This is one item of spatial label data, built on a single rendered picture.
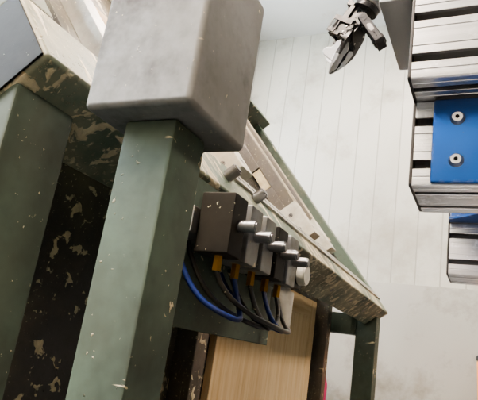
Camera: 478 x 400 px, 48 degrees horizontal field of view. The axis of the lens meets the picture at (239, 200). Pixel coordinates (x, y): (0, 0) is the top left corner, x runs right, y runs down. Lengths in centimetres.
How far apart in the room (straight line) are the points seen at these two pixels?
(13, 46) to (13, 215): 19
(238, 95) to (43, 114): 23
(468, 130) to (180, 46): 28
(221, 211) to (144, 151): 27
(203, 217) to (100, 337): 33
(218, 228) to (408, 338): 405
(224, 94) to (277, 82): 534
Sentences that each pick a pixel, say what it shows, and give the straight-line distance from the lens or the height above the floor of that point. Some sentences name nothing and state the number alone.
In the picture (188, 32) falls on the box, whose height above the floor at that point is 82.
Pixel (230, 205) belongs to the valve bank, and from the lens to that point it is 76.
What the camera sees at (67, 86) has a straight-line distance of 65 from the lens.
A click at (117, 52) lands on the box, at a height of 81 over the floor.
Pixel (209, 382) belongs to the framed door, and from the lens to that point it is 152.
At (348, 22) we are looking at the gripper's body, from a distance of 155.
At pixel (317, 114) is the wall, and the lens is 553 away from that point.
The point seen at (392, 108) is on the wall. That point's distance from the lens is 536.
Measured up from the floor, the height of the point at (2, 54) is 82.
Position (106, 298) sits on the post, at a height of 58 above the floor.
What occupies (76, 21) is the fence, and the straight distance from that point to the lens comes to 105.
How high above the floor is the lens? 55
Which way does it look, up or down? 16 degrees up
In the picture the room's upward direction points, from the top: 9 degrees clockwise
